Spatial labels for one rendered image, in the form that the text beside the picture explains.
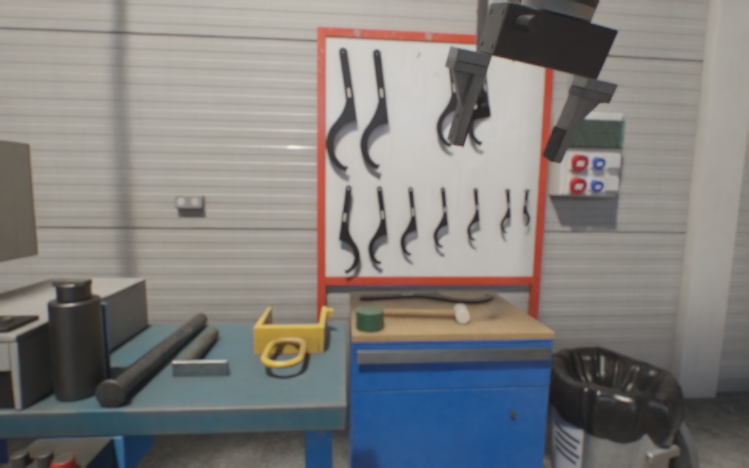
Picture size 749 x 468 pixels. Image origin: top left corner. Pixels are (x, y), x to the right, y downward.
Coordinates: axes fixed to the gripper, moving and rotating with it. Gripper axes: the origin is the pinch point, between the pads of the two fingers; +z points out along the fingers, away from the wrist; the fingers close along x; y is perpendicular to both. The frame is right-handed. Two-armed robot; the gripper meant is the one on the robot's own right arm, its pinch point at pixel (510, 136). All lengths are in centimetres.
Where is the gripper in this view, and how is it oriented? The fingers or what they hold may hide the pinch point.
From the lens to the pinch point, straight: 51.1
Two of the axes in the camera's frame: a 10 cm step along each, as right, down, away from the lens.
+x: 9.7, 1.1, 2.0
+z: -1.9, 8.6, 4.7
